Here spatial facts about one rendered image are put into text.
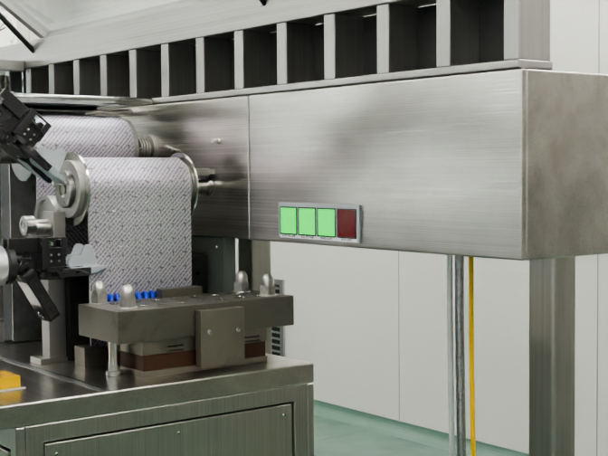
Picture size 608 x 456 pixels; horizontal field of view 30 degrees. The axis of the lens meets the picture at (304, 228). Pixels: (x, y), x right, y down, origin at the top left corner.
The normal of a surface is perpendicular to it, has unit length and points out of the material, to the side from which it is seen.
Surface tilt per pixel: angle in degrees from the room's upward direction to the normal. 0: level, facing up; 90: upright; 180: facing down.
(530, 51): 90
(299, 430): 90
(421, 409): 90
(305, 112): 90
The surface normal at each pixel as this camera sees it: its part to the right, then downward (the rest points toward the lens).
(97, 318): -0.79, 0.04
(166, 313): 0.61, 0.04
